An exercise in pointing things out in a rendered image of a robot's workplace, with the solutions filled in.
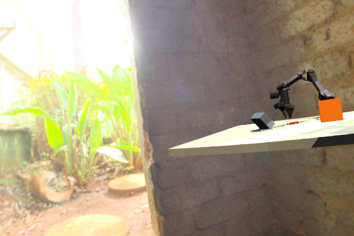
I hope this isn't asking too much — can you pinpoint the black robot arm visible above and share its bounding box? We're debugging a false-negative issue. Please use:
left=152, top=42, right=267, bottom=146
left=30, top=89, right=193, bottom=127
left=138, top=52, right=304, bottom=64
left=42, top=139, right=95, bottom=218
left=269, top=69, right=335, bottom=109

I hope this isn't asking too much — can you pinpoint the dark grey square panel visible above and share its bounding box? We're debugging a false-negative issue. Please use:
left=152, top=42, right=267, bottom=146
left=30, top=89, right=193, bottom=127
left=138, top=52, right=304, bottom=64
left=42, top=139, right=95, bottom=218
left=251, top=112, right=275, bottom=132

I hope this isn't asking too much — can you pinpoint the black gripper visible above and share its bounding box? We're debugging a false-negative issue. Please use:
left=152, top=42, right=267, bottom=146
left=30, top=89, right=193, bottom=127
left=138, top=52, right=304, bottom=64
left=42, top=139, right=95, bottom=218
left=278, top=97, right=295, bottom=119

